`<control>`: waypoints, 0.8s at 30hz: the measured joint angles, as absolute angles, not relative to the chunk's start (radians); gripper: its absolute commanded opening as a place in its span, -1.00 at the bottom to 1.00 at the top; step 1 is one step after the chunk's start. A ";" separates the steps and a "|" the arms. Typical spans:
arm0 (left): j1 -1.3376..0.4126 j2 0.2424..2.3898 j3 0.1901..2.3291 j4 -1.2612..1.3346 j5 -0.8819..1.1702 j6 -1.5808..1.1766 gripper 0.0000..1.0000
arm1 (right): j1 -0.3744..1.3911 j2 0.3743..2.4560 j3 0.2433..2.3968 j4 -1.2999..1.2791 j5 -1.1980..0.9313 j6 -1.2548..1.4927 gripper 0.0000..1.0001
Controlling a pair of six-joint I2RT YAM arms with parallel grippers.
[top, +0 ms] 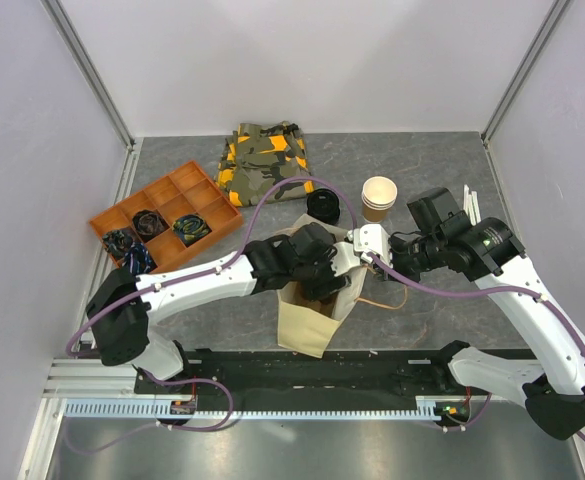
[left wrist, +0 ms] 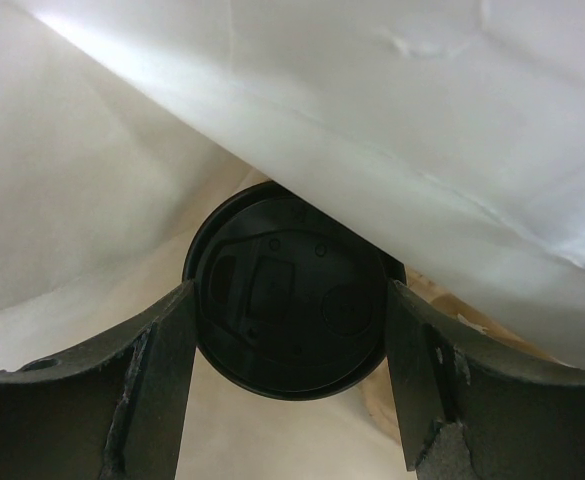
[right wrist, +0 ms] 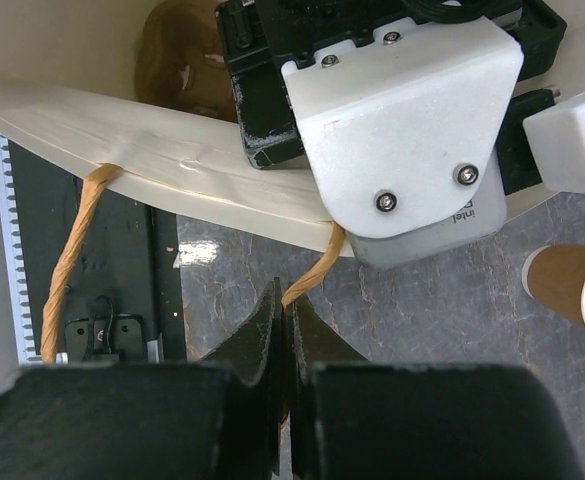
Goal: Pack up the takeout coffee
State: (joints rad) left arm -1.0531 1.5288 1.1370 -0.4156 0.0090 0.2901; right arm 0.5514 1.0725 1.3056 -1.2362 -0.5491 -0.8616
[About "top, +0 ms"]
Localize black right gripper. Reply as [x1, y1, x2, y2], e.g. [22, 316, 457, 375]
[373, 232, 446, 287]

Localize brown paper bag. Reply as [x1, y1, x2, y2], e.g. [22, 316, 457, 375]
[271, 213, 409, 360]

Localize stack of paper cups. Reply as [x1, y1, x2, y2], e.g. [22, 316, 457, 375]
[361, 176, 398, 223]

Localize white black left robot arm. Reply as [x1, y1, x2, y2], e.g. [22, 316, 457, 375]
[87, 222, 361, 393]

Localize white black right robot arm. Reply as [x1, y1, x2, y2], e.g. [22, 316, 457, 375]
[370, 188, 585, 440]

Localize white paper straws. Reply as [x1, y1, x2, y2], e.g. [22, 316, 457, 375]
[463, 184, 482, 225]

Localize stack of black lids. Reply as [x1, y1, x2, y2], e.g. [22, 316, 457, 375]
[306, 188, 341, 226]

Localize green yellow rolled sock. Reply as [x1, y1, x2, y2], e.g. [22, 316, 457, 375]
[172, 214, 211, 247]

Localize camouflage folded cloth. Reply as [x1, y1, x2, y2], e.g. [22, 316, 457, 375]
[215, 121, 315, 207]

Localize orange compartment tray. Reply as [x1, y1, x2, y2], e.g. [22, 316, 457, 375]
[89, 161, 243, 272]

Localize blue striped rolled sock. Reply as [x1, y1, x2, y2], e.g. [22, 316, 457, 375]
[122, 243, 157, 275]

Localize dark patterned rolled sock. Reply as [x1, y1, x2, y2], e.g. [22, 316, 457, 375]
[102, 229, 135, 261]

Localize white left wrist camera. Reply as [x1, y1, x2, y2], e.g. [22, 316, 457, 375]
[331, 241, 361, 277]

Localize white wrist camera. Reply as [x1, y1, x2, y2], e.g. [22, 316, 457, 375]
[331, 241, 361, 277]
[346, 223, 392, 266]

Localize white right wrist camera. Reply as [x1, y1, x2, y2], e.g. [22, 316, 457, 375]
[346, 223, 392, 266]

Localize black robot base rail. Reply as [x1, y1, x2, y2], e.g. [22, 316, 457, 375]
[131, 347, 496, 406]

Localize grey slotted cable duct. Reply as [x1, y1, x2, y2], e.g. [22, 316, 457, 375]
[64, 397, 469, 421]

